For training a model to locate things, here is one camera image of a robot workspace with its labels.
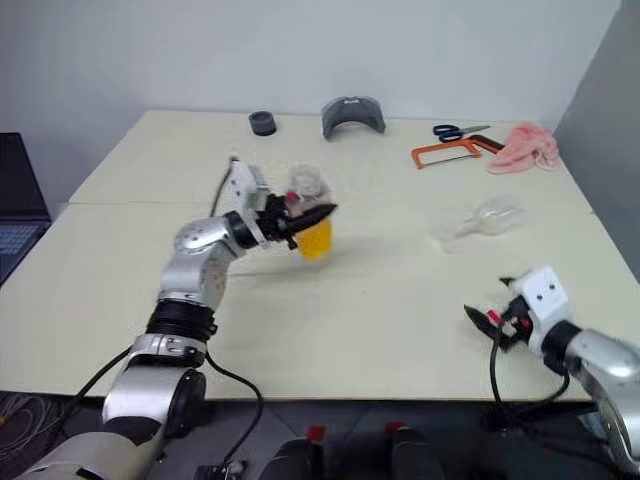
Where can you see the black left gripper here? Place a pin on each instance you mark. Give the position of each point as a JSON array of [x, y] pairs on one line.
[[274, 217]]

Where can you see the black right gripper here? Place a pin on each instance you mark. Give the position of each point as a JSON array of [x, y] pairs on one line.
[[512, 325]]

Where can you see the bottle with orange liquid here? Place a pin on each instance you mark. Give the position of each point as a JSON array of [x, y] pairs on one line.
[[316, 242]]

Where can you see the grey curved visor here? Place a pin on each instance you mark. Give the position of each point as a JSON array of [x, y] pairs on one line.
[[345, 114]]

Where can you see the orange hacksaw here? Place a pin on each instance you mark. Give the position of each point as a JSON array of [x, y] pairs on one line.
[[416, 158]]

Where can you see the pink cloth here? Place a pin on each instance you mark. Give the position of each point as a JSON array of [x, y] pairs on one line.
[[525, 150]]

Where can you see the small dark floor device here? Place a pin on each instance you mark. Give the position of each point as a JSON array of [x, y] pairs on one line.
[[220, 471]]

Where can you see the dark laptop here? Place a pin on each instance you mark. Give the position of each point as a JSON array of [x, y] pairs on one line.
[[17, 200]]

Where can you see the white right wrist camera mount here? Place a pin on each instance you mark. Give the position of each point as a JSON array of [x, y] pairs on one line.
[[545, 297]]

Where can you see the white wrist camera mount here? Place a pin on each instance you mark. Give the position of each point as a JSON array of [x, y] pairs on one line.
[[242, 187], [545, 297]]

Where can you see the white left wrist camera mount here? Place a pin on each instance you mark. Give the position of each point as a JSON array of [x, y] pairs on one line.
[[242, 187]]

